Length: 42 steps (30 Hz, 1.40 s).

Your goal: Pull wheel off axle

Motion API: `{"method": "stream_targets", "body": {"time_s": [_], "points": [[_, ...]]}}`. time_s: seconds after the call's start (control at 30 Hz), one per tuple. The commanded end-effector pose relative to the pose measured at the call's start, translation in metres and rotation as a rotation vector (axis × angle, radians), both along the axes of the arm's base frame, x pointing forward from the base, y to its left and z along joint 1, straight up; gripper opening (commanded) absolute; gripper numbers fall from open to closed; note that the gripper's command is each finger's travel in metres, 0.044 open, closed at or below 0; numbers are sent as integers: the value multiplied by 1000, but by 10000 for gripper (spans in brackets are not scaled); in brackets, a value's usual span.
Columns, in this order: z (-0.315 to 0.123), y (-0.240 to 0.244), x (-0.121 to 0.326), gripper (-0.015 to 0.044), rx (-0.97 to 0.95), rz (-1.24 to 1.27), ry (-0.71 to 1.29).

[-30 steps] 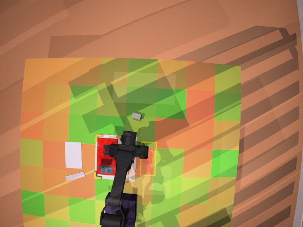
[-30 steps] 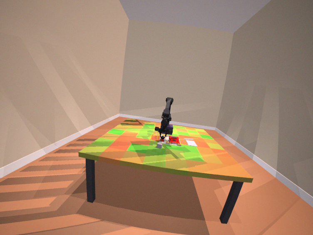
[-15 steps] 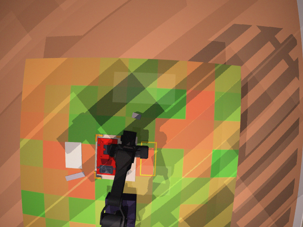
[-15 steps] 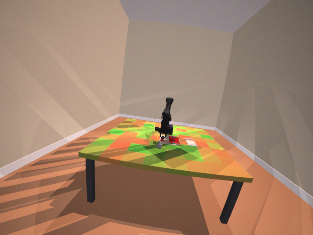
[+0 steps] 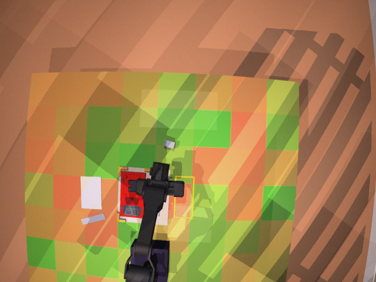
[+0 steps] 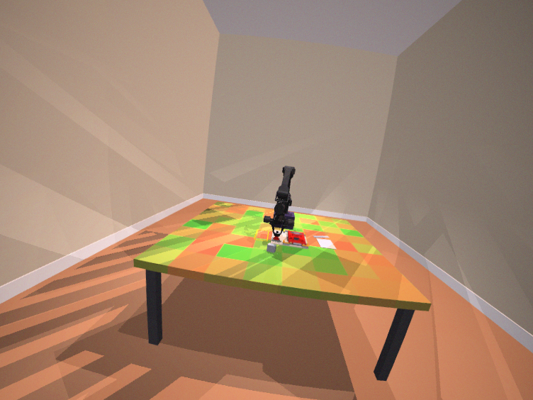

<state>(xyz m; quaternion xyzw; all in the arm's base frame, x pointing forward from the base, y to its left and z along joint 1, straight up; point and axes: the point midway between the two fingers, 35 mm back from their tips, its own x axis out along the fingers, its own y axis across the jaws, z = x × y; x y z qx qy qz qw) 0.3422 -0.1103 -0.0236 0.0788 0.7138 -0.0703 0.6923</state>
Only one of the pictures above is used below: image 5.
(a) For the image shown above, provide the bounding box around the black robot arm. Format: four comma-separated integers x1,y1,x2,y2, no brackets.
124,162,170,282

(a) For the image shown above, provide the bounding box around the grey flat bar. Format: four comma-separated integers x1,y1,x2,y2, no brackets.
81,213,106,225

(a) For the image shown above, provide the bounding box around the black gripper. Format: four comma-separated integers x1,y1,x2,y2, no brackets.
135,178,185,198

